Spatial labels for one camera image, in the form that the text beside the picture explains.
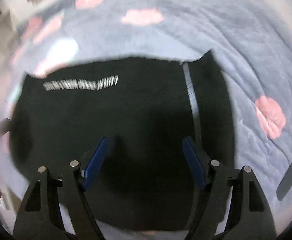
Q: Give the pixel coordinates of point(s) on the grey blanket with pink flowers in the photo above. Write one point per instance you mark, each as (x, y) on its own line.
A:
(185, 30)

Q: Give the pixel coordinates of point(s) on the black garment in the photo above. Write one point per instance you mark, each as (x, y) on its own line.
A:
(136, 105)

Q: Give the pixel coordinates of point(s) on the dark grey flat object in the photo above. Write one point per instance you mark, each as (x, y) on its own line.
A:
(290, 177)

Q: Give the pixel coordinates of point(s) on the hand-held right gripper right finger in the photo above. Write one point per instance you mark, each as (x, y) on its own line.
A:
(193, 162)

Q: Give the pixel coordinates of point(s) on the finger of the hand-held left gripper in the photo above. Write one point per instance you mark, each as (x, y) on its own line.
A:
(6, 125)

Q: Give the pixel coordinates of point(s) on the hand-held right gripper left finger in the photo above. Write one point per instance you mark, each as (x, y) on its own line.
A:
(96, 160)

